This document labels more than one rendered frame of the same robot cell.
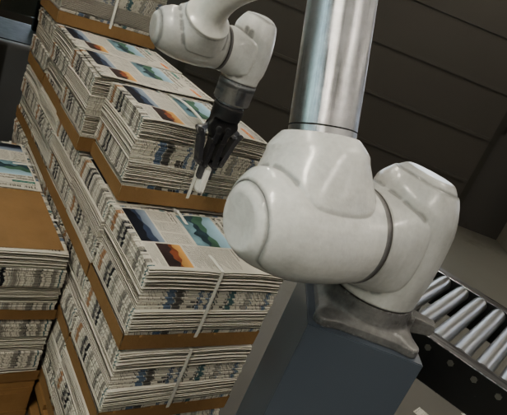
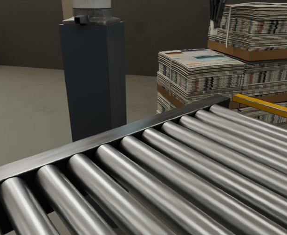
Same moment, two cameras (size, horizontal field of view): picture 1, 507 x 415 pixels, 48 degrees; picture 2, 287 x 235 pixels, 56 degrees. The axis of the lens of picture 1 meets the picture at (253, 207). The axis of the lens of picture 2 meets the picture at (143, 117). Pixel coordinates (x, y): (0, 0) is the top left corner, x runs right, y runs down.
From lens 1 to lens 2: 1.99 m
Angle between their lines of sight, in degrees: 99
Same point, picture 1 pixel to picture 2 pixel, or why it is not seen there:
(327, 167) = not seen: outside the picture
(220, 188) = (237, 41)
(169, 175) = (220, 33)
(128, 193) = (209, 44)
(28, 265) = not seen: hidden behind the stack
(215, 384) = not seen: hidden behind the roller
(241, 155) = (246, 17)
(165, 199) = (219, 47)
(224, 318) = (175, 88)
